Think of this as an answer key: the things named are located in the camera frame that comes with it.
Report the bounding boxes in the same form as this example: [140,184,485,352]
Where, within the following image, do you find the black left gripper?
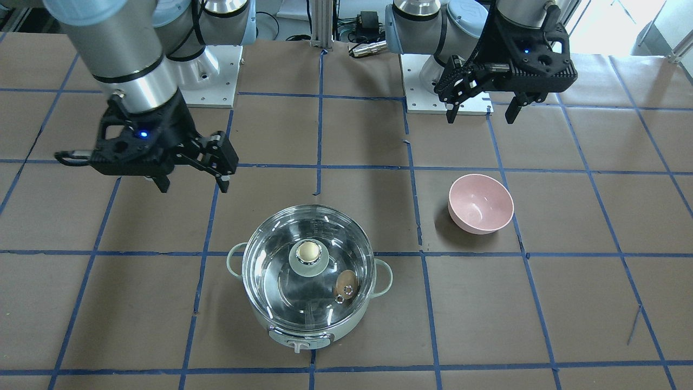
[435,11,578,124]

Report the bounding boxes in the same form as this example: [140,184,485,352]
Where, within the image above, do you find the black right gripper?
[87,91,239,193]

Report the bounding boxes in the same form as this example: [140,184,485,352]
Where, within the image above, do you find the glass pot lid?
[242,204,375,326]

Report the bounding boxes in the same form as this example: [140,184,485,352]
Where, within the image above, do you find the beige egg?
[334,269,359,303]

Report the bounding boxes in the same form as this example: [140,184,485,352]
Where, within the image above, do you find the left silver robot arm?
[384,1,578,124]

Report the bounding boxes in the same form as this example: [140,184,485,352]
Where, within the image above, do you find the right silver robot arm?
[44,1,257,193]

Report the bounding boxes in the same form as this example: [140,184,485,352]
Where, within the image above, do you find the pale green cooking pot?
[226,204,393,354]

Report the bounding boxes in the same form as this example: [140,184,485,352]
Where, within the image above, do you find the pink bowl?
[447,173,515,235]

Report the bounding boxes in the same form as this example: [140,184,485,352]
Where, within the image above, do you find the brown paper table mat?
[2,33,692,389]

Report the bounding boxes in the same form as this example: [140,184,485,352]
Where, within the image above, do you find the black power adapter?
[356,11,380,35]

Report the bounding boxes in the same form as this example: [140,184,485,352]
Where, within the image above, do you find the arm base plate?
[172,46,244,109]
[402,54,493,115]

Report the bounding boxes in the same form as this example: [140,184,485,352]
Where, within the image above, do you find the aluminium frame post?
[308,1,337,52]

